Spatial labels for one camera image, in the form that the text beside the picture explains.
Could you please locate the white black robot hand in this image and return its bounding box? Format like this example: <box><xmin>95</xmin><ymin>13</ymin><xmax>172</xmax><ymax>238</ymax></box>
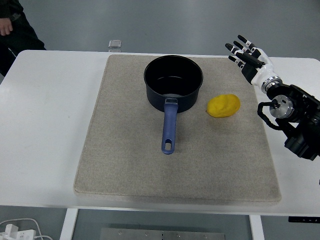
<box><xmin>224</xmin><ymin>34</ymin><xmax>276</xmax><ymax>87</ymax></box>

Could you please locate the yellow potato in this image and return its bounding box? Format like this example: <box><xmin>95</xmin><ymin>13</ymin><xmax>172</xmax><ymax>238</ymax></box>
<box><xmin>206</xmin><ymin>93</ymin><xmax>241</xmax><ymax>119</ymax></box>

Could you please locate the black table control panel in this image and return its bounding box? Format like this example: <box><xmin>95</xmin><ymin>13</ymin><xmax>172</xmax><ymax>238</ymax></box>
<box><xmin>288</xmin><ymin>216</ymin><xmax>320</xmax><ymax>223</ymax></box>

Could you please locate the beige fabric mat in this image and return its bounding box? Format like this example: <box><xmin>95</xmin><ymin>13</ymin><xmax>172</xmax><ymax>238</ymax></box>
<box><xmin>73</xmin><ymin>54</ymin><xmax>283</xmax><ymax>204</ymax></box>

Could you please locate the white table leg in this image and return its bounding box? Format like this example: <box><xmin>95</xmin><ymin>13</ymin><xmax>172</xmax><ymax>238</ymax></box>
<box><xmin>59</xmin><ymin>207</ymin><xmax>79</xmax><ymax>240</ymax></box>
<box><xmin>249</xmin><ymin>214</ymin><xmax>265</xmax><ymax>240</ymax></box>

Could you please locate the grey metal plate with screws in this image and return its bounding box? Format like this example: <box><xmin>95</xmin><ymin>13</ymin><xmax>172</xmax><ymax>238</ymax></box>
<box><xmin>100</xmin><ymin>227</ymin><xmax>226</xmax><ymax>240</ymax></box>

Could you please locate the person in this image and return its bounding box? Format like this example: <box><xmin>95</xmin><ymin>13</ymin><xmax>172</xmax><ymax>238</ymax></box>
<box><xmin>0</xmin><ymin>0</ymin><xmax>47</xmax><ymax>77</ymax></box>

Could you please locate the person's hand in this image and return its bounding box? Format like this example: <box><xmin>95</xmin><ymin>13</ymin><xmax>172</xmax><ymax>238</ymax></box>
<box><xmin>0</xmin><ymin>17</ymin><xmax>13</xmax><ymax>36</ymax></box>

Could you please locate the white power strip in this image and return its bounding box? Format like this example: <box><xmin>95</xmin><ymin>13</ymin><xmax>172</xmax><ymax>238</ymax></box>
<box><xmin>0</xmin><ymin>224</ymin><xmax>36</xmax><ymax>240</ymax></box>

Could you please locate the dark blue pot with handle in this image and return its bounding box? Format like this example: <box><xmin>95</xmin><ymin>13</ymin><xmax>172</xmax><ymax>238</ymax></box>
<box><xmin>143</xmin><ymin>54</ymin><xmax>204</xmax><ymax>155</ymax></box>

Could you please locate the white power cable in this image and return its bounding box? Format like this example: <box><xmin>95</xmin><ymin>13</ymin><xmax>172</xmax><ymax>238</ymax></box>
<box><xmin>0</xmin><ymin>218</ymin><xmax>52</xmax><ymax>240</ymax></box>

